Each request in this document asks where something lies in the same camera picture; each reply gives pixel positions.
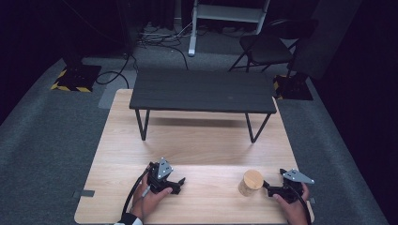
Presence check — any grey floor mat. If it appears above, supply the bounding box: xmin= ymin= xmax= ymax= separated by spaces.
xmin=98 ymin=68 xmax=139 ymax=110

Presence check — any person's right hand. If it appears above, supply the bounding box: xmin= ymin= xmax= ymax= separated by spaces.
xmin=271 ymin=183 xmax=312 ymax=225

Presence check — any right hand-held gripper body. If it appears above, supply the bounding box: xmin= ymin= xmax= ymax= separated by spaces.
xmin=268 ymin=168 xmax=315 ymax=204

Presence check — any black base with yellow stripes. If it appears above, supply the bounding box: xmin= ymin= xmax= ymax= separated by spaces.
xmin=50 ymin=64 xmax=103 ymax=94
xmin=272 ymin=72 xmax=314 ymax=102

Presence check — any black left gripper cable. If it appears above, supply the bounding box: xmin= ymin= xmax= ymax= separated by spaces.
xmin=120 ymin=166 xmax=153 ymax=220

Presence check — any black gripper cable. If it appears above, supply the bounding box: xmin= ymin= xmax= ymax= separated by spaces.
xmin=120 ymin=166 xmax=153 ymax=220
xmin=292 ymin=187 xmax=314 ymax=225

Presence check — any black and white sleeve cuff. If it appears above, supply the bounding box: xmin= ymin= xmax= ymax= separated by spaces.
xmin=114 ymin=212 xmax=144 ymax=225

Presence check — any white metal stand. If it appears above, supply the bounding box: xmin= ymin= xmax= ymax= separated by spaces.
xmin=187 ymin=0 xmax=272 ymax=57

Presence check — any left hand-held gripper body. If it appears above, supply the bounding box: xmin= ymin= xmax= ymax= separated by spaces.
xmin=146 ymin=157 xmax=182 ymax=195

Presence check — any black floor cable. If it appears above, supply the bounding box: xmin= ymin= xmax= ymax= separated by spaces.
xmin=95 ymin=52 xmax=139 ymax=90

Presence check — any person's left hand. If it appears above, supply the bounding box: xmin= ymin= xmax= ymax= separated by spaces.
xmin=130 ymin=181 xmax=174 ymax=221

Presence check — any bundle of floor cables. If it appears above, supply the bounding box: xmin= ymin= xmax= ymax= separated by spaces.
xmin=136 ymin=21 xmax=201 ymax=71

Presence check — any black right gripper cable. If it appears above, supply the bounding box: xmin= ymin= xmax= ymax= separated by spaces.
xmin=292 ymin=187 xmax=314 ymax=225

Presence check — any round wooden jar with lid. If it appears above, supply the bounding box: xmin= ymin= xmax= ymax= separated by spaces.
xmin=237 ymin=169 xmax=265 ymax=198

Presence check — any black folding chair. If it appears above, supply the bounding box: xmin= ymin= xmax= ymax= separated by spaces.
xmin=227 ymin=18 xmax=319 ymax=75

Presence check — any black low shelf with legs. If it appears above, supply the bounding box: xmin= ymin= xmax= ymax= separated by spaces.
xmin=129 ymin=68 xmax=278 ymax=144

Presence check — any grey tape strip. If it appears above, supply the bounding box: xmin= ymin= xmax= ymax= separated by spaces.
xmin=72 ymin=188 xmax=96 ymax=199

